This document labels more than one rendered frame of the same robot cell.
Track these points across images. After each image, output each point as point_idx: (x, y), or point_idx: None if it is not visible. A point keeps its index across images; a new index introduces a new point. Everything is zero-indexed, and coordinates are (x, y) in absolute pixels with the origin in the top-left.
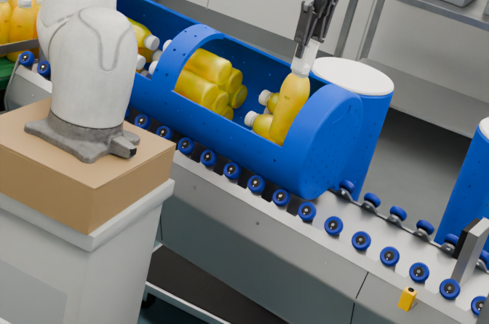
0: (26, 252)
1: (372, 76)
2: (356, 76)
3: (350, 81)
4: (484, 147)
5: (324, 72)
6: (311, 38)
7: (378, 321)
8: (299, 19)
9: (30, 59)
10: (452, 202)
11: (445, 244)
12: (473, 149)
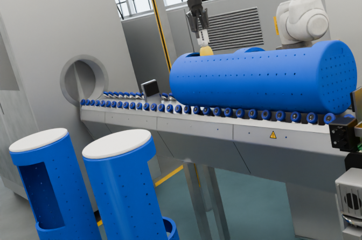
0: None
1: (98, 145)
2: (114, 141)
3: (126, 134)
4: (69, 137)
5: (141, 135)
6: (198, 31)
7: None
8: (207, 16)
9: None
10: (80, 183)
11: (150, 106)
12: (69, 147)
